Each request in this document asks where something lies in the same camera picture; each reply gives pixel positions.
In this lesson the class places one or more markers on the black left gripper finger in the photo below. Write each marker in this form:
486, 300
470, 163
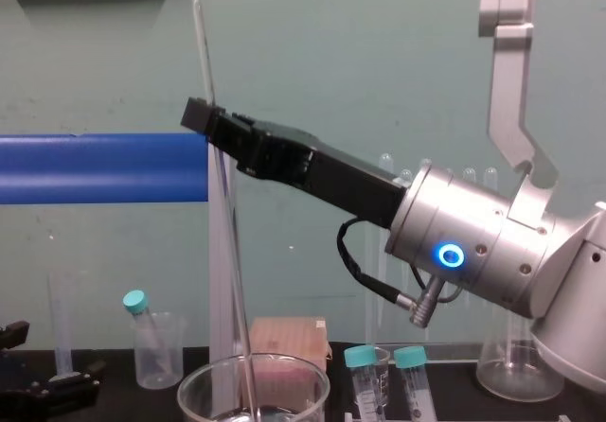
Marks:
78, 377
14, 334

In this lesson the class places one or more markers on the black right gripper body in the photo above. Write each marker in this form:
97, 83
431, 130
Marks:
355, 190

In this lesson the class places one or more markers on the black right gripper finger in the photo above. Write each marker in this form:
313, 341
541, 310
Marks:
239, 114
246, 150

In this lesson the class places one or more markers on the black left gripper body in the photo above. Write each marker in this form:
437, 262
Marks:
28, 405

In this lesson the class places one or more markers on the long clear glass thermometer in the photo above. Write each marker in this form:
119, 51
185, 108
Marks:
202, 53

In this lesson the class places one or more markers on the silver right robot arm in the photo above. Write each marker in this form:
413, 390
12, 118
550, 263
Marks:
473, 233

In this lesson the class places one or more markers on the clear glass test tube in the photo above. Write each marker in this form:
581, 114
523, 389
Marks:
426, 163
490, 176
469, 173
373, 289

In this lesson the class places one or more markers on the teal capped centrifuge tube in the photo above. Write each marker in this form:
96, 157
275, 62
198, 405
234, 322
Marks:
361, 379
135, 301
413, 384

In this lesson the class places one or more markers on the small clear plastic beaker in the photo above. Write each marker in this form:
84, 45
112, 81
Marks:
170, 356

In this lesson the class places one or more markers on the large clear glass beaker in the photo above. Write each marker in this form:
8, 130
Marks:
194, 389

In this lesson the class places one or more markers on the small clear measuring cylinder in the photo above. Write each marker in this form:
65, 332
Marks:
62, 327

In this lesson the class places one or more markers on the tall clear measuring cylinder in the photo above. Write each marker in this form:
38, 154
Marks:
219, 251

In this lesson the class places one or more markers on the blue pipe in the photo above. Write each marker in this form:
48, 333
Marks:
94, 169

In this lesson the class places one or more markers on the clear glass conical flask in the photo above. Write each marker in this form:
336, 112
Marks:
511, 370

